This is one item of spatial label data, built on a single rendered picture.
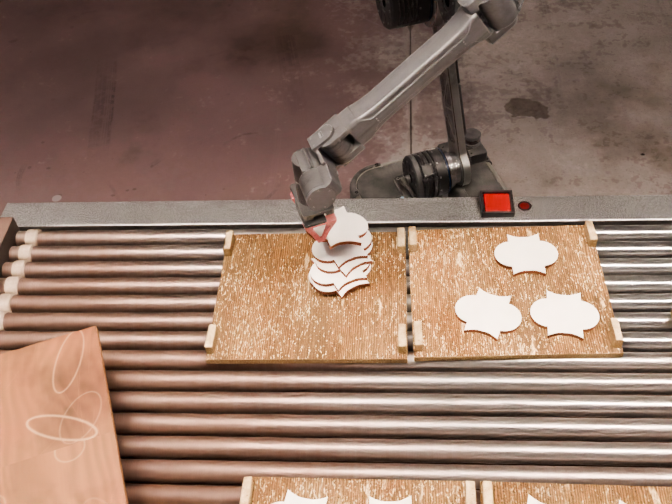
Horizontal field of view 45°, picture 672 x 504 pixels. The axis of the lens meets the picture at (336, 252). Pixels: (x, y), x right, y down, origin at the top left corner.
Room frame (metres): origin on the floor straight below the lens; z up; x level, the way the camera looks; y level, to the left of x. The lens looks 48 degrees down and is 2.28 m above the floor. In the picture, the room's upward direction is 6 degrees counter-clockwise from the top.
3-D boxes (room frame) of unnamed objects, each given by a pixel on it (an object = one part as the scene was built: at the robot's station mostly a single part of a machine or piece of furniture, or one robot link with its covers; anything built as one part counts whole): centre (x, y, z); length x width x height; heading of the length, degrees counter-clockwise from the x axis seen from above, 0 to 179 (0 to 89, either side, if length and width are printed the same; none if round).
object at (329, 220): (1.15, 0.03, 1.10); 0.07 x 0.07 x 0.09; 14
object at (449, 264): (1.07, -0.35, 0.93); 0.41 x 0.35 x 0.02; 84
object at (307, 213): (1.17, 0.04, 1.17); 0.10 x 0.07 x 0.07; 14
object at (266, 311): (1.11, 0.06, 0.93); 0.41 x 0.35 x 0.02; 83
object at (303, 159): (1.17, 0.04, 1.23); 0.07 x 0.06 x 0.07; 13
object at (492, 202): (1.33, -0.39, 0.92); 0.06 x 0.06 x 0.01; 83
